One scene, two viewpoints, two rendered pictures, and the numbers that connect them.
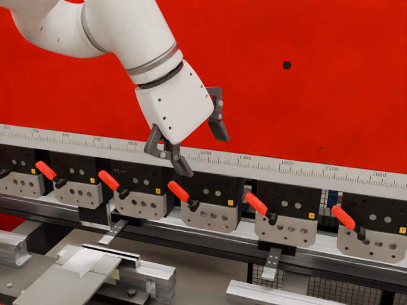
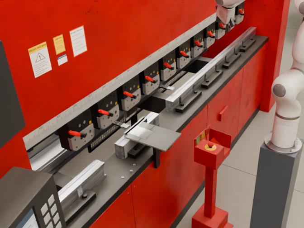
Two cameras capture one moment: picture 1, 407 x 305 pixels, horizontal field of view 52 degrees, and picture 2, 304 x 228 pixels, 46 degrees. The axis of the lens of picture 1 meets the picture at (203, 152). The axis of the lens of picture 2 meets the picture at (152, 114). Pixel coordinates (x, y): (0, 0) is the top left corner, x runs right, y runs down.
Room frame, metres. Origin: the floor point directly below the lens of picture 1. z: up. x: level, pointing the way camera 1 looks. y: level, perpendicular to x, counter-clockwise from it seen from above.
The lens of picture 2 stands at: (0.51, 1.97, 2.17)
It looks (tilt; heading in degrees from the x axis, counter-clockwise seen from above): 32 degrees down; 286
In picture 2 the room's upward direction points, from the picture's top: 4 degrees counter-clockwise
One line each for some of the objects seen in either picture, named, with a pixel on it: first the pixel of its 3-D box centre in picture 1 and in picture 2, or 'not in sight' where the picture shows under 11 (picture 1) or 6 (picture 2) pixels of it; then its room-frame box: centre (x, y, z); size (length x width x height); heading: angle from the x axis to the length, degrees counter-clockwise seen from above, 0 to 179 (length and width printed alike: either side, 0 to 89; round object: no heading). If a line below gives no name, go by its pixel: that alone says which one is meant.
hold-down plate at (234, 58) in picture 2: not in sight; (231, 60); (0.62, -0.98, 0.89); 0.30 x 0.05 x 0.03; 72
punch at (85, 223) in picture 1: (94, 214); (130, 109); (1.11, 0.33, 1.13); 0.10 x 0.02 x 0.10; 72
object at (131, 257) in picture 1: (109, 255); (135, 127); (1.10, 0.30, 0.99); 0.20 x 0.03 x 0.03; 72
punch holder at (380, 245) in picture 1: (372, 220); (193, 43); (0.87, -0.40, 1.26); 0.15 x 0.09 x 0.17; 72
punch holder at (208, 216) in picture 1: (212, 195); (163, 64); (0.99, -0.02, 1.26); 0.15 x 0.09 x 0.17; 72
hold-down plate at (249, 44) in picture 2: not in sight; (248, 45); (0.49, -1.36, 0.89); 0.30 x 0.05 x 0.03; 72
